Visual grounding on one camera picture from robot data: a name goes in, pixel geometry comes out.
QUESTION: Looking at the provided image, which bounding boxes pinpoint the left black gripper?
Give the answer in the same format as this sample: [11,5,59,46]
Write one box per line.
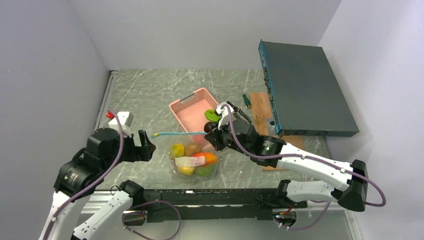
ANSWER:
[101,128,155,173]

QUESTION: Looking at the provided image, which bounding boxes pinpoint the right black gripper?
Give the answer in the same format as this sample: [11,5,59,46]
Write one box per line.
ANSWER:
[204,117,252,157]

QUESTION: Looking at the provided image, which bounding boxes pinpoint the orange red mango toy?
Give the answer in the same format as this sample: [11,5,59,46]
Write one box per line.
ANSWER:
[192,152,218,166]

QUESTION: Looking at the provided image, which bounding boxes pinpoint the clear zip top bag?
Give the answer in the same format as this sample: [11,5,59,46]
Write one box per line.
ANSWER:
[151,131,220,178]

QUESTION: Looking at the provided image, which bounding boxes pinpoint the yellow starfruit toy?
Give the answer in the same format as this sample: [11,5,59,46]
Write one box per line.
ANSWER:
[168,143,185,159]

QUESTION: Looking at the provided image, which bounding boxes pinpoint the green cabbage toy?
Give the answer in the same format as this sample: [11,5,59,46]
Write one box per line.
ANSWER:
[193,163,218,177]

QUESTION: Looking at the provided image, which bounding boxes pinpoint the pink plastic basket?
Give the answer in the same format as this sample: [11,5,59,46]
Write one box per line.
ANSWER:
[169,87,218,134]

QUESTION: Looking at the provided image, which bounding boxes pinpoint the yellow bumpy fruit toy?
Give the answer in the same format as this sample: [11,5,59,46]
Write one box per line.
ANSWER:
[177,166,196,176]

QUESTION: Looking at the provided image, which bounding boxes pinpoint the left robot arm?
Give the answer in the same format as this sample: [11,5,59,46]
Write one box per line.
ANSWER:
[39,128,156,240]

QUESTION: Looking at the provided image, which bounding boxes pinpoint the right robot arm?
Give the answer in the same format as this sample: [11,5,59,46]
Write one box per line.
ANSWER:
[204,119,369,212]

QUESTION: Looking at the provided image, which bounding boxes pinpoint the dark mangosteen toy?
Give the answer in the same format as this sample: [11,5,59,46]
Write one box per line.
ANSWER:
[203,121,216,133]

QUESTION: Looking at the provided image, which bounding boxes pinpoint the green pepper toy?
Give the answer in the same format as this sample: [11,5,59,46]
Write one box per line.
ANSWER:
[204,109,221,122]

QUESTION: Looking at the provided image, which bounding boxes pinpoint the wooden board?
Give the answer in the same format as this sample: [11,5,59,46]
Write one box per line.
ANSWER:
[249,92,306,172]

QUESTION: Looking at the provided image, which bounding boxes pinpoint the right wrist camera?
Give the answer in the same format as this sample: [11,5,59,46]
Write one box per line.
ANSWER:
[215,101,235,130]

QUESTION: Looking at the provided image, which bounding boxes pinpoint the black handled pliers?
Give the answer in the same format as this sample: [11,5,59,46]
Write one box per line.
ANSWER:
[227,101,252,124]

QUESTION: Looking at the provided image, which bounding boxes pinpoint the green handled screwdriver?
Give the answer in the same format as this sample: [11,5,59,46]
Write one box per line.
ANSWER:
[242,94,252,109]

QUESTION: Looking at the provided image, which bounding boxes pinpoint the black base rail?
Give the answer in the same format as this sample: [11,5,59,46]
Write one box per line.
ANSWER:
[143,188,291,223]

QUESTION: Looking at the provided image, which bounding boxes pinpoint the dark blue network switch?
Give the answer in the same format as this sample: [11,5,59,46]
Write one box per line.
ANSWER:
[258,40,360,137]

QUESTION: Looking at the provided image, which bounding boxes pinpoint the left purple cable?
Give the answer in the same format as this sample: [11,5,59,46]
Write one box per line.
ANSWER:
[41,110,182,240]

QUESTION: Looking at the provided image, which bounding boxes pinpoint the purple cable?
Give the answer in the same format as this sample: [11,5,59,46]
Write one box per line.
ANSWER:
[41,110,182,240]
[221,103,387,232]

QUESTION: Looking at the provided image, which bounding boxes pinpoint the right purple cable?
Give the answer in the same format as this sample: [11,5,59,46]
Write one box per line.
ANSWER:
[221,103,387,232]

